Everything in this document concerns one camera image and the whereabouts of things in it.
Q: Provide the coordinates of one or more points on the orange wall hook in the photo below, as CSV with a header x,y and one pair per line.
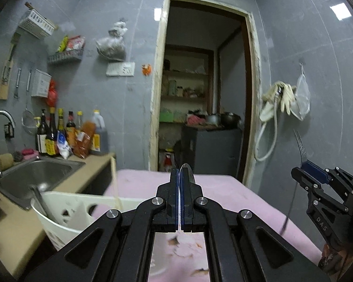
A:
x,y
146,69

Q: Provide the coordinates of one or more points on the pink cloth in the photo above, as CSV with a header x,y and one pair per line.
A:
x,y
195,120

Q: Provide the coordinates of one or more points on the white blue salt bag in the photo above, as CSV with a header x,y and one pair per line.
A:
x,y
63,148

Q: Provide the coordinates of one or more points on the wooden chopstick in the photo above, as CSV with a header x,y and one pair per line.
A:
x,y
114,182

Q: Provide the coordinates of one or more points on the black wall plug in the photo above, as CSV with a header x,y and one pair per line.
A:
x,y
8,130

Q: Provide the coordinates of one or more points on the colourful snack packets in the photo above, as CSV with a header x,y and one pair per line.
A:
x,y
72,43

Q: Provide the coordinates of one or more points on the grey wall shelf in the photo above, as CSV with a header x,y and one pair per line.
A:
x,y
64,57

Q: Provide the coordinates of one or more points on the cream rubber gloves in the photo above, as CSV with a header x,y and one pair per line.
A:
x,y
285,94

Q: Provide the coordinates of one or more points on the wooden knife rack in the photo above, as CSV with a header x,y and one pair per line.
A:
x,y
6,76

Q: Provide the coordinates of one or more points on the steel wool scrubber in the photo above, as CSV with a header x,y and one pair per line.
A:
x,y
18,156

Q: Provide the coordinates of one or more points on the large metal spoon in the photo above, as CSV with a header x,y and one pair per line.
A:
x,y
186,169

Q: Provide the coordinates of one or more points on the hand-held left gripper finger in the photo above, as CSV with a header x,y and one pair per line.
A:
x,y
178,199
184,211

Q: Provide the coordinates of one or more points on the yellow capped bottle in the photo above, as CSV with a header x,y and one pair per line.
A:
x,y
80,119

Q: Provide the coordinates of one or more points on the green box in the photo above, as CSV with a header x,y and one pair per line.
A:
x,y
166,116

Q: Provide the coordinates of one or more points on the wooden shelf unit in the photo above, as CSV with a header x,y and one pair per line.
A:
x,y
188,75

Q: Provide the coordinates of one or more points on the white wall basket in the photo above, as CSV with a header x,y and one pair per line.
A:
x,y
36,23

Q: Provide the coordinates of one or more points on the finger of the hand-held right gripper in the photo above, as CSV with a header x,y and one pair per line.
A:
x,y
303,179
314,171

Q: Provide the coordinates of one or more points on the white plastic utensil basket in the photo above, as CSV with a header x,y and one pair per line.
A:
x,y
61,208

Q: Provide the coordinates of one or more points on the clear plastic bag on hook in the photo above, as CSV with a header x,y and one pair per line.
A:
x,y
301,94

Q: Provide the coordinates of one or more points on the grey cabinet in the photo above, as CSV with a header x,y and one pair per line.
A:
x,y
211,149

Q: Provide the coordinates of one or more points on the metal fork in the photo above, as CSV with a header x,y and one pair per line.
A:
x,y
300,148

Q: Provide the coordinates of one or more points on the orange brown seasoning packet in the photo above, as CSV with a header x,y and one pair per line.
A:
x,y
85,141

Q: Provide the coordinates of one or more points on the chrome faucet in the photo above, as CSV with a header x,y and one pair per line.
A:
x,y
0,114

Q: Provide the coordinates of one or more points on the dark cooking pot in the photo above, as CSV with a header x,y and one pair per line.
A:
x,y
231,119

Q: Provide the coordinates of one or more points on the red white bottle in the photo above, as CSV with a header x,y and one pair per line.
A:
x,y
168,161

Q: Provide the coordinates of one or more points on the dark sauce bottle red label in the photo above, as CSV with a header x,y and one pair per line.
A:
x,y
71,129

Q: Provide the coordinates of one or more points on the red plastic bag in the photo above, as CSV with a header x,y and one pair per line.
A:
x,y
51,94

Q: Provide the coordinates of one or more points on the metal mesh strainer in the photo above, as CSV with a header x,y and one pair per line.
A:
x,y
29,122

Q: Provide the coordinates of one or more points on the stainless steel sink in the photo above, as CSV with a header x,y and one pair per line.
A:
x,y
38,173

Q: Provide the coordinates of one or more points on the metal peeler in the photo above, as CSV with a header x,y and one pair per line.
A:
x,y
17,79

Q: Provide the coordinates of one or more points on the pink tablecloth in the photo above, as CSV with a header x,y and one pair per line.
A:
x,y
238,199

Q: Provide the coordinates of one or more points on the white wall socket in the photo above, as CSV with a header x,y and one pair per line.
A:
x,y
120,69

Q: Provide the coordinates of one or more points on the small metal pot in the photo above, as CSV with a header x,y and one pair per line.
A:
x,y
212,119

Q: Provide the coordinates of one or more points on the pink sponge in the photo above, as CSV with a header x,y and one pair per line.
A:
x,y
29,152

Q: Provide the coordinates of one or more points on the metal ladle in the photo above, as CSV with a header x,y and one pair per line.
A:
x,y
41,201

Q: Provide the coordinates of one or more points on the white wall box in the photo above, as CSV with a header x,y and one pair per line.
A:
x,y
41,83

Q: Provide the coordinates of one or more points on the dark sauce bottle yellow label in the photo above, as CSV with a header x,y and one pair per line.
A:
x,y
51,141

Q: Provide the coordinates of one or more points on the wooden door frame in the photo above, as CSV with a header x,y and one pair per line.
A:
x,y
157,94

